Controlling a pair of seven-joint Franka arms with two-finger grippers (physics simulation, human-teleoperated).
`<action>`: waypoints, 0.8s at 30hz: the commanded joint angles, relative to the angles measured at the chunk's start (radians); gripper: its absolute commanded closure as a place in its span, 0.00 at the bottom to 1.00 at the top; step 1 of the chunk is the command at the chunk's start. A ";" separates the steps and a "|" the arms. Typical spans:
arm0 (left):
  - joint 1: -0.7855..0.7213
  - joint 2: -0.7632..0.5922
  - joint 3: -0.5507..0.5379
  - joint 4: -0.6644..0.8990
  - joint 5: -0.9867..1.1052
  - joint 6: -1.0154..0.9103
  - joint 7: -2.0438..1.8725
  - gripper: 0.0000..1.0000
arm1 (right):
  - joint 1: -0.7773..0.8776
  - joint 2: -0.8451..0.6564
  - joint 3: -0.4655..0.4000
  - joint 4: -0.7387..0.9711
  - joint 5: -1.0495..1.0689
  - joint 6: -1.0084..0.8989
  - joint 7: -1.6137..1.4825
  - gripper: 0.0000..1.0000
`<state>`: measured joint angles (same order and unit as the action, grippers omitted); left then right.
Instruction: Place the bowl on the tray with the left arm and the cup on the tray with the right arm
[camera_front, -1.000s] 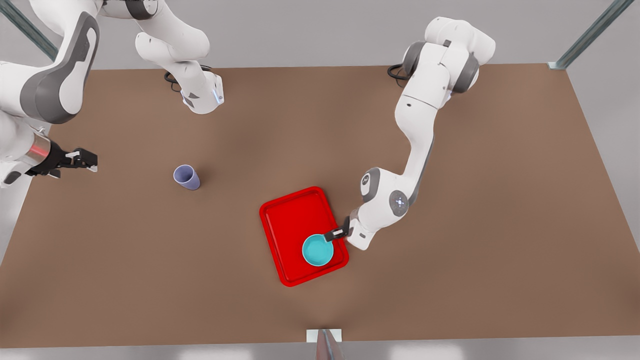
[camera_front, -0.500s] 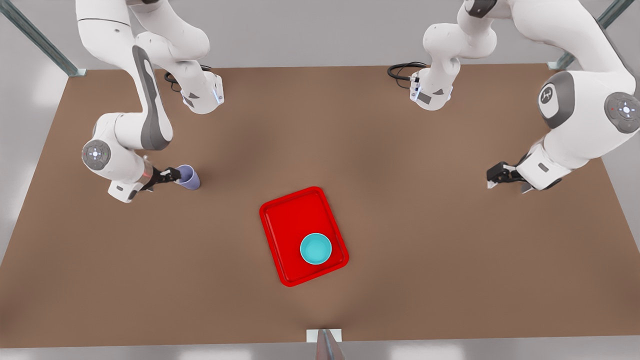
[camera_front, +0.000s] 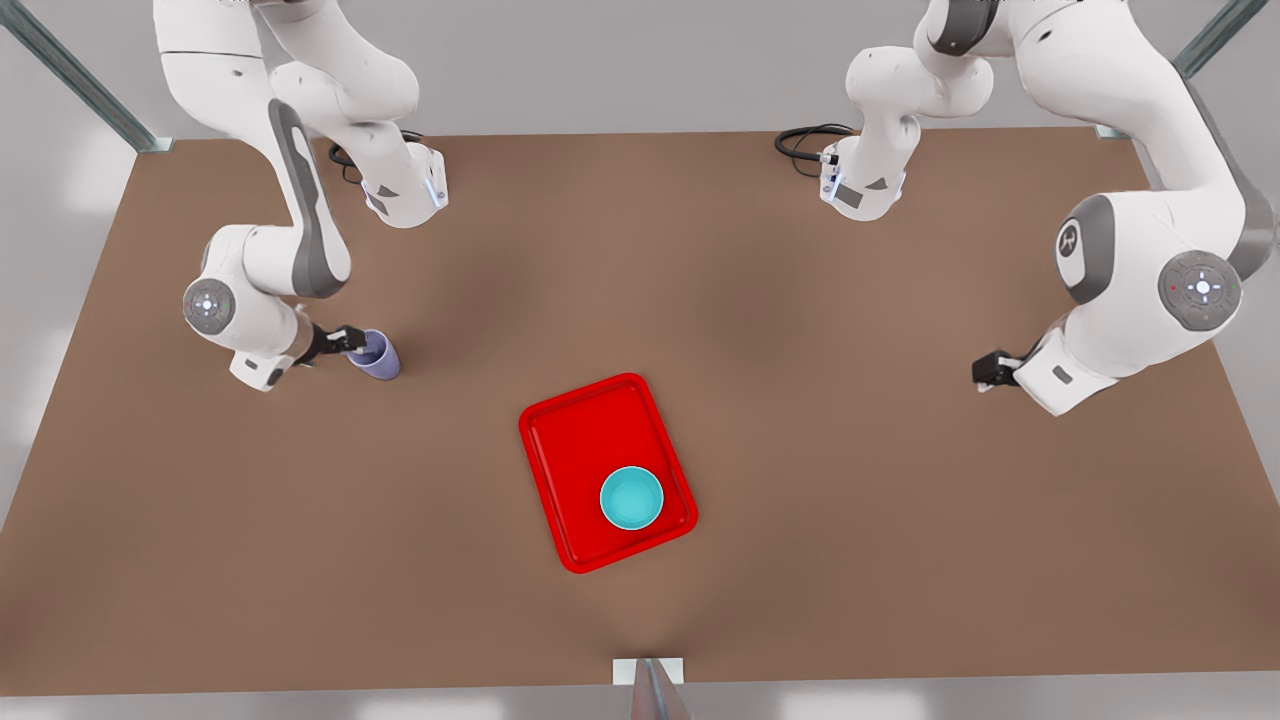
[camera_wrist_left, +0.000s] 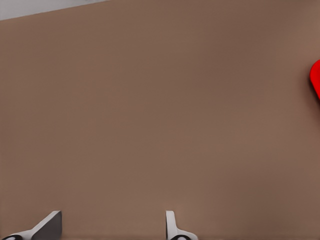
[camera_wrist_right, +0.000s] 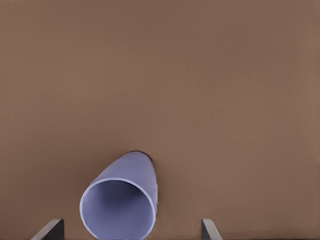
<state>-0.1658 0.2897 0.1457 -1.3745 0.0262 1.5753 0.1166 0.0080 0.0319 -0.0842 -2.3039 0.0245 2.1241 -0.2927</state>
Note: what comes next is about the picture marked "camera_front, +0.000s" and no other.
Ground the purple cup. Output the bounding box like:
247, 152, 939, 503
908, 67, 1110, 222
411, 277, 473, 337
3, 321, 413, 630
346, 330, 402, 382

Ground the teal bowl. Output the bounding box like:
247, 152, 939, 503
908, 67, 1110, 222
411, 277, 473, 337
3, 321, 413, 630
599, 466, 665, 532

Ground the red tray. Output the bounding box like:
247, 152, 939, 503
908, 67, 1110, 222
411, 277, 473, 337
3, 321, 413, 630
518, 373, 699, 575

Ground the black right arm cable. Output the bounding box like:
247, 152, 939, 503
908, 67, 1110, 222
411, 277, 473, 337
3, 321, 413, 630
328, 130, 425, 187

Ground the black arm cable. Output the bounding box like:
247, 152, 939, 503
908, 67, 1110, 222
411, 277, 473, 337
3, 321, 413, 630
328, 130, 425, 187
774, 123, 857, 179

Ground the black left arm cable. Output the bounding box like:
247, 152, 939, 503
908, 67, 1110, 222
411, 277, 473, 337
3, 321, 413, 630
774, 123, 857, 179

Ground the silver frame post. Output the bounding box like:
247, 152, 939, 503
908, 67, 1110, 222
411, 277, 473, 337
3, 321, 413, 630
0, 0, 174, 155
1095, 0, 1271, 141
612, 657, 693, 720

